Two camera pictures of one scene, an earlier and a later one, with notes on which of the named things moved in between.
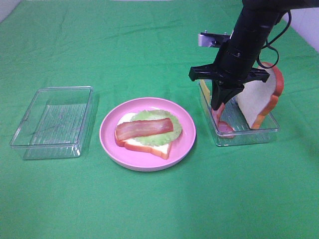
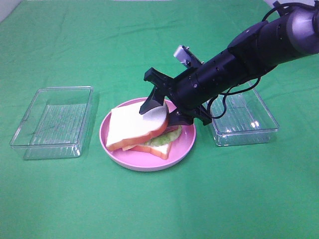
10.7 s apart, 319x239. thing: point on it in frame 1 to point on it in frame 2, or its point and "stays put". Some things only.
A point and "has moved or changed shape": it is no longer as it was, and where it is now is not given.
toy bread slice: [162, 151] stays put
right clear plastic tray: [232, 114] stays put
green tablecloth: [126, 50] stays put
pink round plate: [140, 160] stays put
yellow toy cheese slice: [205, 90] has moved or changed shape
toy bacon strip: [225, 129] to [170, 128]
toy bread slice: [259, 98] to [126, 125]
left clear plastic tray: [53, 125] stays put
